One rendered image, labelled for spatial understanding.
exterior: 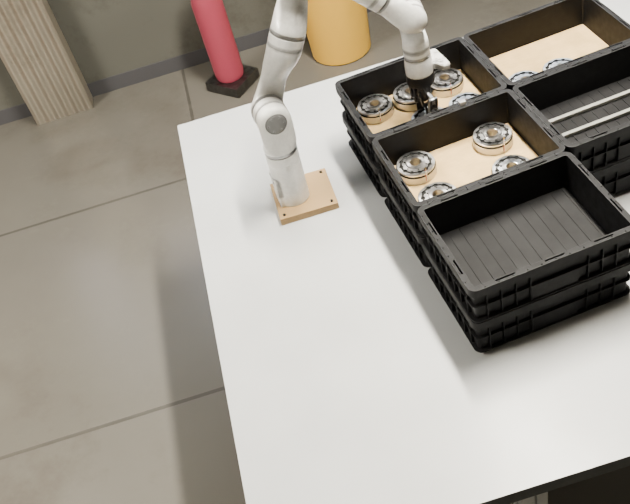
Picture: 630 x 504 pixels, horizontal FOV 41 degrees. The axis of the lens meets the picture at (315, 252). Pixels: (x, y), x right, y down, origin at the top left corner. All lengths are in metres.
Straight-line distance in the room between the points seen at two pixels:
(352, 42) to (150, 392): 2.01
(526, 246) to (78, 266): 2.13
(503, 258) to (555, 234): 0.14
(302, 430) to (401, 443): 0.23
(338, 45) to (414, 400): 2.53
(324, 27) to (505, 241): 2.27
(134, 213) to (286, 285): 1.64
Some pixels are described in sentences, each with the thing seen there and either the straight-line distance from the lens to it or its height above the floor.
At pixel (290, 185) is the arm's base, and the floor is 0.80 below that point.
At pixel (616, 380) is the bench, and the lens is 1.93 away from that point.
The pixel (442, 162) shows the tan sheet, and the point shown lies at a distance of 2.24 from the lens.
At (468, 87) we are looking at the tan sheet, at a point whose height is 0.83.
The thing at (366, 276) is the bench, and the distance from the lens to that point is 2.16.
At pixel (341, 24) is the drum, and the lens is 4.08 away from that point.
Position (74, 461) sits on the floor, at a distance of 3.00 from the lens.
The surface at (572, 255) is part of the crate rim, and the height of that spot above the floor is 0.92.
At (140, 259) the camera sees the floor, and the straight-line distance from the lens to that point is 3.50.
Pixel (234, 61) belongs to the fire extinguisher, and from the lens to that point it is 4.16.
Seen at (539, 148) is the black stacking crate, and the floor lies 0.86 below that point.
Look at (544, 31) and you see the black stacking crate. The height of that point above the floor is 0.85.
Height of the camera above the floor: 2.29
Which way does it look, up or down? 45 degrees down
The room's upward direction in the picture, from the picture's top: 16 degrees counter-clockwise
